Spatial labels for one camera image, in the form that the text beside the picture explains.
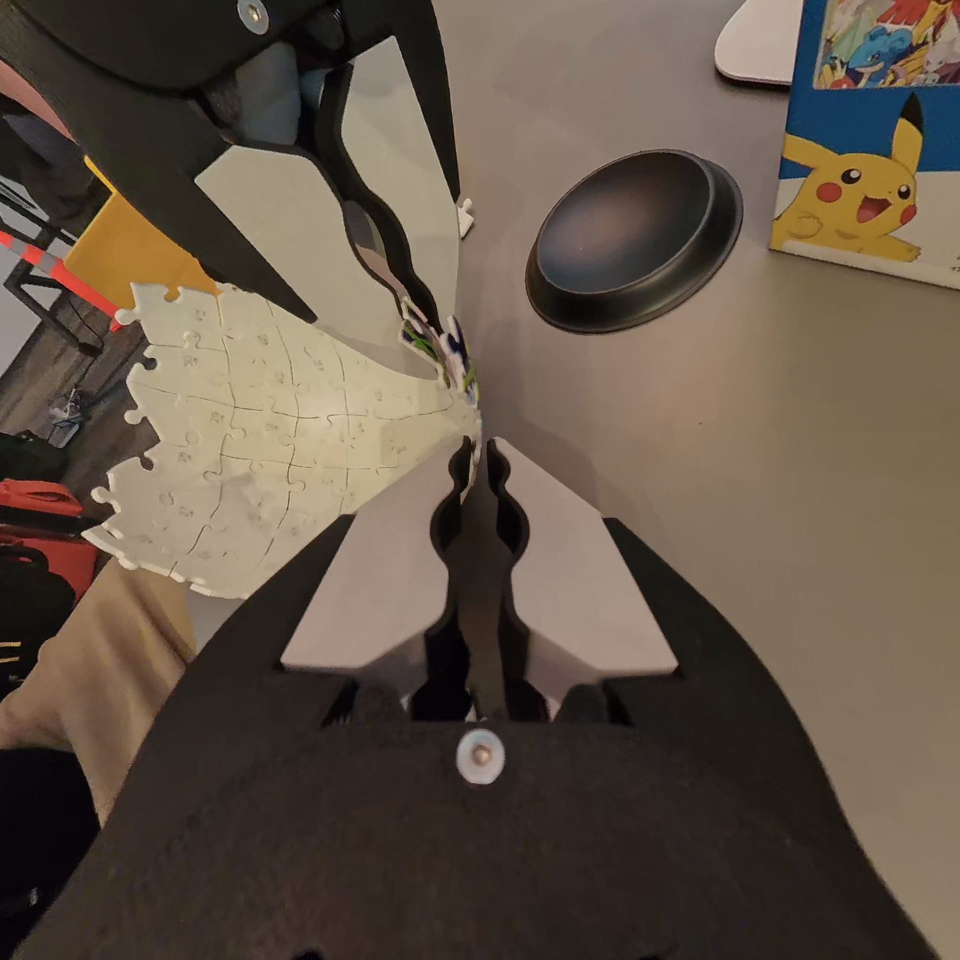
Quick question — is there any yellow plastic bin stack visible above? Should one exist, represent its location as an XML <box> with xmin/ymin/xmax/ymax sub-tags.
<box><xmin>63</xmin><ymin>153</ymin><xmax>222</xmax><ymax>297</ymax></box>

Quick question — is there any black round stand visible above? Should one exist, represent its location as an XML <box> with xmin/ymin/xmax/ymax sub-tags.
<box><xmin>525</xmin><ymin>148</ymin><xmax>745</xmax><ymax>335</ymax></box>

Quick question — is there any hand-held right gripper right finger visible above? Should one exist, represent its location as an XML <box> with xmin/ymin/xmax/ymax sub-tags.
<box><xmin>489</xmin><ymin>438</ymin><xmax>680</xmax><ymax>719</ymax></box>

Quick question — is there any orange striped traffic cone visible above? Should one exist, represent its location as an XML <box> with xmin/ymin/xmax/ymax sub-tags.
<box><xmin>0</xmin><ymin>228</ymin><xmax>125</xmax><ymax>331</ymax></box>

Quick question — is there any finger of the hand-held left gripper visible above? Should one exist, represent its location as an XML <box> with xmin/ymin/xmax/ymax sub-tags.
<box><xmin>193</xmin><ymin>144</ymin><xmax>445</xmax><ymax>380</ymax></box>
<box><xmin>316</xmin><ymin>36</ymin><xmax>462</xmax><ymax>354</ymax></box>

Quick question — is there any white rounded object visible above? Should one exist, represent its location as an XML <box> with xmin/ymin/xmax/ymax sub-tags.
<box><xmin>714</xmin><ymin>0</ymin><xmax>804</xmax><ymax>85</ymax></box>

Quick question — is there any orange object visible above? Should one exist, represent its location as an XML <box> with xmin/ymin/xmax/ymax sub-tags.
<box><xmin>0</xmin><ymin>480</ymin><xmax>100</xmax><ymax>601</ymax></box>

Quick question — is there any blue puzzle box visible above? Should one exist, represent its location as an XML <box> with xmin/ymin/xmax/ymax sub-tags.
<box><xmin>768</xmin><ymin>0</ymin><xmax>960</xmax><ymax>290</ymax></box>

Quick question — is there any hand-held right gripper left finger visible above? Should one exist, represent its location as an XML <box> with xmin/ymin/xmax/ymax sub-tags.
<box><xmin>280</xmin><ymin>436</ymin><xmax>481</xmax><ymax>715</ymax></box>

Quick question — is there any colourful puzzle ball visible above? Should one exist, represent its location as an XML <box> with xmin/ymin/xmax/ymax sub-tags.
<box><xmin>81</xmin><ymin>281</ymin><xmax>486</xmax><ymax>601</ymax></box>

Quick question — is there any black metal frame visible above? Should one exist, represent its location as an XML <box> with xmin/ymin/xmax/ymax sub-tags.
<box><xmin>0</xmin><ymin>176</ymin><xmax>106</xmax><ymax>357</ymax></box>

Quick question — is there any person's left hand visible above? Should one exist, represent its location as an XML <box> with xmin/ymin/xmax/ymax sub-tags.
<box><xmin>0</xmin><ymin>60</ymin><xmax>76</xmax><ymax>144</ymax></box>

